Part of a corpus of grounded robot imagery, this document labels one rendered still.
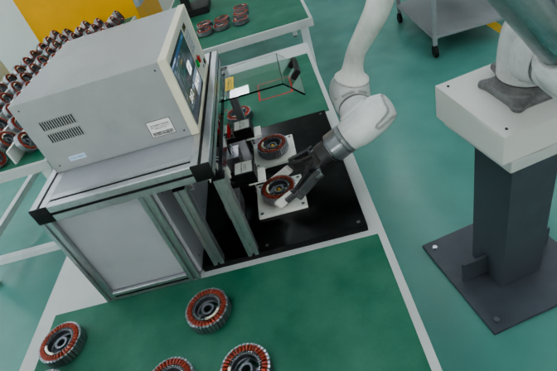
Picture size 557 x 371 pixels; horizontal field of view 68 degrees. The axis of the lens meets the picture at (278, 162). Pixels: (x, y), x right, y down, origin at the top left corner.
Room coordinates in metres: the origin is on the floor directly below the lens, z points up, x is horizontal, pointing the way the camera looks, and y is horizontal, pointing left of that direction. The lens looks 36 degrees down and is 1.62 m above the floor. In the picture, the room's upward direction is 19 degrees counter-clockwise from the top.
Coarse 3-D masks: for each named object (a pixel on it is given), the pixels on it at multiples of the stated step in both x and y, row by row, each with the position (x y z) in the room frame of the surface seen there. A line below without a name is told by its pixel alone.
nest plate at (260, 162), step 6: (288, 138) 1.27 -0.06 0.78; (288, 144) 1.23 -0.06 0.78; (288, 150) 1.20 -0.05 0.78; (294, 150) 1.18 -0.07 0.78; (258, 156) 1.22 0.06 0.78; (282, 156) 1.18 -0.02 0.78; (288, 156) 1.16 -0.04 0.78; (258, 162) 1.18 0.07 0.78; (264, 162) 1.17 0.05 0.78; (270, 162) 1.16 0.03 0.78; (276, 162) 1.15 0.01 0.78; (282, 162) 1.15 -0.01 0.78
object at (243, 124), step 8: (240, 120) 1.26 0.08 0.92; (248, 120) 1.24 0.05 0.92; (232, 128) 1.26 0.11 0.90; (240, 128) 1.21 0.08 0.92; (248, 128) 1.20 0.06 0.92; (256, 128) 1.24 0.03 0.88; (232, 136) 1.22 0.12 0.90; (240, 136) 1.20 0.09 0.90; (248, 136) 1.19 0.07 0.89; (256, 136) 1.20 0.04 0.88
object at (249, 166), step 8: (248, 160) 1.02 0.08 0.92; (240, 168) 0.99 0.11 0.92; (248, 168) 0.98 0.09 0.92; (256, 168) 1.00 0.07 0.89; (264, 168) 1.01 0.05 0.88; (232, 176) 0.99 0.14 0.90; (240, 176) 0.96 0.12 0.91; (248, 176) 0.96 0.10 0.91; (256, 176) 0.96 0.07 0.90; (264, 176) 0.97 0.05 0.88; (232, 184) 0.96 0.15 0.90; (240, 184) 0.96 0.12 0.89; (248, 184) 0.96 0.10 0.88; (216, 192) 0.96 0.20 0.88
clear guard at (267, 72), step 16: (240, 64) 1.38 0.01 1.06; (256, 64) 1.33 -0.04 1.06; (272, 64) 1.29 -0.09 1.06; (224, 80) 1.29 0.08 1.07; (240, 80) 1.25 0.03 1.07; (256, 80) 1.21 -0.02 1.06; (272, 80) 1.17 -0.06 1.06; (288, 80) 1.17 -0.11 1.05; (224, 96) 1.18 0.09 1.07; (240, 96) 1.15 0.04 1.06
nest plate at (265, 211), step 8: (296, 176) 1.04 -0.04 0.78; (296, 200) 0.93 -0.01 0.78; (304, 200) 0.92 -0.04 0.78; (264, 208) 0.95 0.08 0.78; (272, 208) 0.94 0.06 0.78; (288, 208) 0.91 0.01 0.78; (296, 208) 0.90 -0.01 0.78; (304, 208) 0.90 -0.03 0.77; (264, 216) 0.91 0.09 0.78; (272, 216) 0.91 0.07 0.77
